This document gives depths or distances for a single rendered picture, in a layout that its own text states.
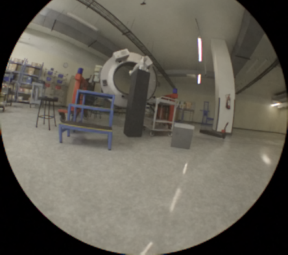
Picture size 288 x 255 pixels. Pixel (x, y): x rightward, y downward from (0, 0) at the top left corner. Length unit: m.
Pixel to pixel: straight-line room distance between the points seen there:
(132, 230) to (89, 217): 0.17
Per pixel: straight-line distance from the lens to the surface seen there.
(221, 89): 3.97
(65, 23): 5.15
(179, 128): 1.30
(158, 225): 0.47
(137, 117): 1.50
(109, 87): 2.15
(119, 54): 2.28
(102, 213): 0.48
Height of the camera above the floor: 0.42
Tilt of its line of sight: 1 degrees up
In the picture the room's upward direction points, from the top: 8 degrees clockwise
